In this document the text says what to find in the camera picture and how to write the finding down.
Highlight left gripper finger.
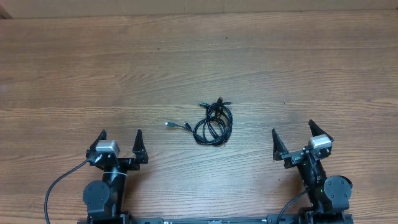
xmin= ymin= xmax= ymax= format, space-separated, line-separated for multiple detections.
xmin=88 ymin=129 xmax=107 ymax=152
xmin=132 ymin=129 xmax=147 ymax=159

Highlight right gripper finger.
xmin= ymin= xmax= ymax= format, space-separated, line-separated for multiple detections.
xmin=308 ymin=119 xmax=334 ymax=142
xmin=272 ymin=128 xmax=289 ymax=161

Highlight thin black USB cable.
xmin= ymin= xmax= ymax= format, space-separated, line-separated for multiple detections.
xmin=165 ymin=101 xmax=233 ymax=141

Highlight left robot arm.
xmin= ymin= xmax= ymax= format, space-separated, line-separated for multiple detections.
xmin=83 ymin=129 xmax=149 ymax=224

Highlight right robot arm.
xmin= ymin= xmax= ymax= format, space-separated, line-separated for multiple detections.
xmin=272 ymin=120 xmax=353 ymax=223

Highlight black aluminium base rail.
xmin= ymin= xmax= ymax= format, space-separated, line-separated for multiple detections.
xmin=77 ymin=213 xmax=354 ymax=224

